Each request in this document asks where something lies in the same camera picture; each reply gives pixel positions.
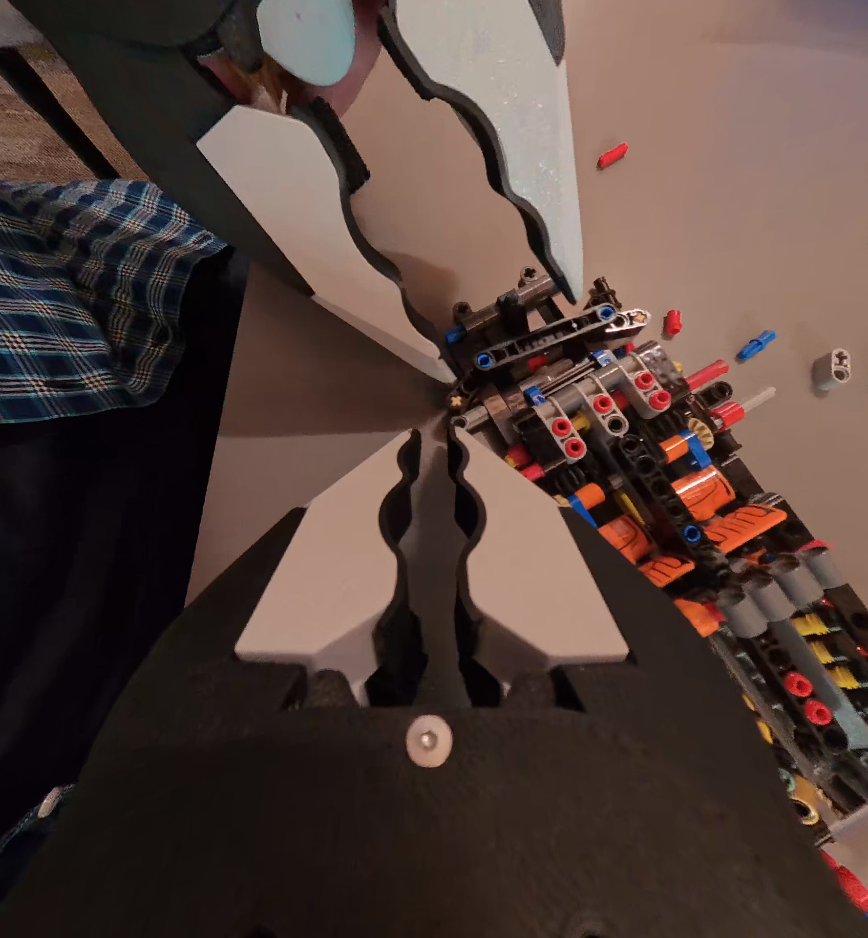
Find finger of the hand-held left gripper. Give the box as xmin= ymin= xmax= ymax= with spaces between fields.
xmin=377 ymin=0 xmax=586 ymax=306
xmin=196 ymin=97 xmax=458 ymax=385

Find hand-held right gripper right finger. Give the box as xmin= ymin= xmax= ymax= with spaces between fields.
xmin=445 ymin=427 xmax=631 ymax=697

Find red lego piece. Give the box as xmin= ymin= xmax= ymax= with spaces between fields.
xmin=818 ymin=849 xmax=868 ymax=935

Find grey lego connector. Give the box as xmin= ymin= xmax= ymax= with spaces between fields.
xmin=813 ymin=348 xmax=854 ymax=391

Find dark pants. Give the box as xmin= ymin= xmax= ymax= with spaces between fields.
xmin=0 ymin=249 xmax=252 ymax=924

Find person's left hand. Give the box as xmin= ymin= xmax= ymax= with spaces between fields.
xmin=322 ymin=0 xmax=400 ymax=117

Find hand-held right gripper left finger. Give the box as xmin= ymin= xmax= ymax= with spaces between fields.
xmin=234 ymin=429 xmax=427 ymax=706

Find black and orange lego model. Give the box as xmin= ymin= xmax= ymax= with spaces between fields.
xmin=445 ymin=267 xmax=868 ymax=832

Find blue plaid shirt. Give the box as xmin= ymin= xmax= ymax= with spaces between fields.
xmin=0 ymin=174 xmax=231 ymax=427

